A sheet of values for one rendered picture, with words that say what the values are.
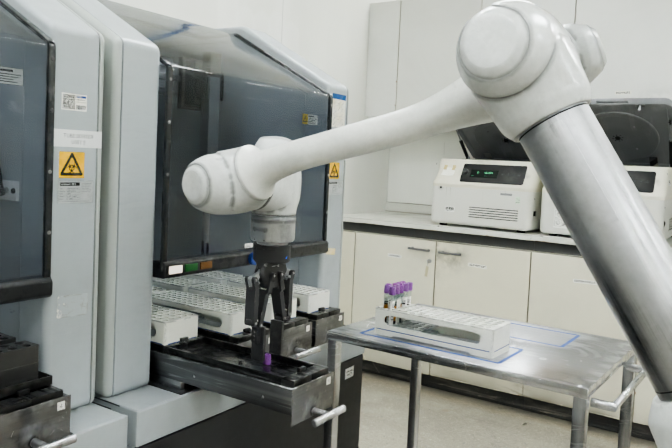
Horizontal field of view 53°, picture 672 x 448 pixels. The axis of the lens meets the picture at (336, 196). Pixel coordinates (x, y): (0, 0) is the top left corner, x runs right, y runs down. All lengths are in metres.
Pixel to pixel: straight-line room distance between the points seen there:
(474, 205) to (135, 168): 2.45
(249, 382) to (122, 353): 0.27
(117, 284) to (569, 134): 0.89
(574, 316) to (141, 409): 2.48
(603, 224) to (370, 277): 3.06
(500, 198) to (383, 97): 1.07
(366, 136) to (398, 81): 2.99
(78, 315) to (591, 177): 0.93
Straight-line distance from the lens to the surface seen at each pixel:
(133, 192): 1.40
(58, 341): 1.34
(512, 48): 0.88
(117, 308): 1.41
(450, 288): 3.68
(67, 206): 1.31
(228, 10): 3.27
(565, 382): 1.40
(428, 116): 1.17
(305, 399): 1.31
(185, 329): 1.54
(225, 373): 1.37
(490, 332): 1.49
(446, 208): 3.65
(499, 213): 3.54
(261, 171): 1.16
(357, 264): 3.93
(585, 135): 0.92
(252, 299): 1.34
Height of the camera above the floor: 1.22
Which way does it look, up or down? 3 degrees down
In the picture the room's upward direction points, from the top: 3 degrees clockwise
